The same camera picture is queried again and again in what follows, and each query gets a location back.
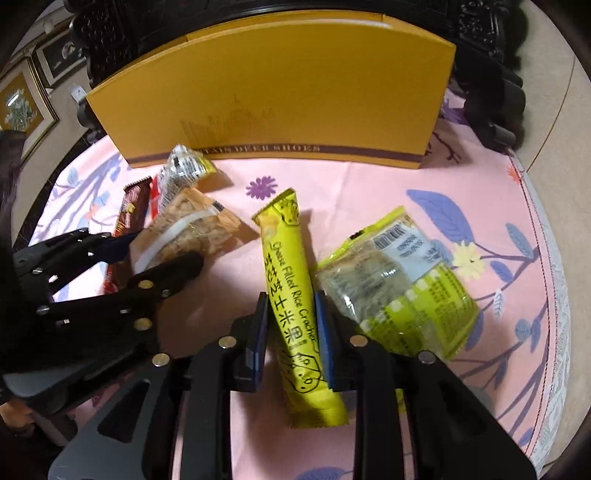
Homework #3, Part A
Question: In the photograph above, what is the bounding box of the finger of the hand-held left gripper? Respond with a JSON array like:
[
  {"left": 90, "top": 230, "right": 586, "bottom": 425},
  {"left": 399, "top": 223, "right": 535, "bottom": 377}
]
[
  {"left": 39, "top": 251, "right": 205, "bottom": 357},
  {"left": 13, "top": 227, "right": 139, "bottom": 297}
]

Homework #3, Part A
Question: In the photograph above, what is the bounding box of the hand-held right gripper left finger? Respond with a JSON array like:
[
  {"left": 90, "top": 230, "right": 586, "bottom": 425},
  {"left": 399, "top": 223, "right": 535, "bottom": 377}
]
[{"left": 48, "top": 292, "right": 273, "bottom": 480}]

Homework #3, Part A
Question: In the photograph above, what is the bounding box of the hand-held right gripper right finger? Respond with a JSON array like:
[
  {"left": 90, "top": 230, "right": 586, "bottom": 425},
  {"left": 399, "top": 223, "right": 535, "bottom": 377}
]
[{"left": 314, "top": 290, "right": 541, "bottom": 480}]

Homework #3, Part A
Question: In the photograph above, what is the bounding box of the yellow rice cracker stick packet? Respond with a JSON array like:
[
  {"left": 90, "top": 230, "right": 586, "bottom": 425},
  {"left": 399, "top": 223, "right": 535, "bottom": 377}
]
[{"left": 250, "top": 188, "right": 348, "bottom": 429}]

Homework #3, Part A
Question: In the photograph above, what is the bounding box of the kraft brown snack packet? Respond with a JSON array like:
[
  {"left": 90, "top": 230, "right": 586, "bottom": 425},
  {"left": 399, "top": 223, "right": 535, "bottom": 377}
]
[{"left": 129, "top": 187, "right": 243, "bottom": 289}]

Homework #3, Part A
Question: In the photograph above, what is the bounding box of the yellow cardboard box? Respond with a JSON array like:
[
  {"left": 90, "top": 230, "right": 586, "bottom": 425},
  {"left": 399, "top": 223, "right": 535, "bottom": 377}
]
[{"left": 85, "top": 13, "right": 457, "bottom": 169}]

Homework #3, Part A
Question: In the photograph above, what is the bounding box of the person's left hand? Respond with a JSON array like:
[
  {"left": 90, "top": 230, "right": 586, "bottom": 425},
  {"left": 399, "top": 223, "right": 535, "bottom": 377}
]
[{"left": 0, "top": 399, "right": 38, "bottom": 439}]

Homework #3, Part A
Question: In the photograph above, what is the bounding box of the red snack bar packet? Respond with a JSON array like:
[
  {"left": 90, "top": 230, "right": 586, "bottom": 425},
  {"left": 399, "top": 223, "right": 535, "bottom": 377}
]
[{"left": 102, "top": 178, "right": 153, "bottom": 296}]

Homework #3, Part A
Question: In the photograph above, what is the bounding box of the red and white snack packet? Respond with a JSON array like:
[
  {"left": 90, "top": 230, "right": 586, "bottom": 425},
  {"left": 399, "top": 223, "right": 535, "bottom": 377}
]
[{"left": 148, "top": 173, "right": 185, "bottom": 217}]

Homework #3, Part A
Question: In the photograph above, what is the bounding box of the yellow-green snack packet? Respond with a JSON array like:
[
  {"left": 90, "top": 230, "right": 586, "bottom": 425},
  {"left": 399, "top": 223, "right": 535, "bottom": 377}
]
[{"left": 315, "top": 206, "right": 477, "bottom": 361}]

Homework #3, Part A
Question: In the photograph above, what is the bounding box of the small clear packet yellow-green edge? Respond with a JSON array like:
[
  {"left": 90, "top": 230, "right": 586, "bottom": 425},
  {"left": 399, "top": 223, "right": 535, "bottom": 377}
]
[{"left": 165, "top": 144, "right": 218, "bottom": 185}]

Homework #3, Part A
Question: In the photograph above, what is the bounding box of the pink floral tablecloth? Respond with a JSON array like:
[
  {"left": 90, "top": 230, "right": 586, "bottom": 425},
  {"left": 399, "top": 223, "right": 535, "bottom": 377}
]
[{"left": 30, "top": 88, "right": 573, "bottom": 480}]

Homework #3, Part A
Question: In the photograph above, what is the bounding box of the gold framed picture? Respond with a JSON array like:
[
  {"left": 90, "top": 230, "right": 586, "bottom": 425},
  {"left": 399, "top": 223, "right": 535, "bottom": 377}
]
[{"left": 0, "top": 58, "right": 61, "bottom": 160}]

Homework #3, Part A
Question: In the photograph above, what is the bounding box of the dark framed picture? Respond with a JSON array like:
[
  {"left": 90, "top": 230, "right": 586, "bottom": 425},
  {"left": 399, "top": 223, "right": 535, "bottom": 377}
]
[{"left": 34, "top": 25, "right": 88, "bottom": 86}]

